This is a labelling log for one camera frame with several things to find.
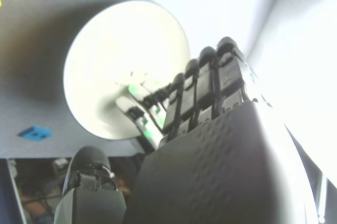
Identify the white plate black rim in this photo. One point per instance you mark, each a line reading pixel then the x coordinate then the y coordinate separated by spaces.
pixel 118 37

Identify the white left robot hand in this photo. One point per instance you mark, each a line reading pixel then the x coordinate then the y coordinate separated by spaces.
pixel 210 168

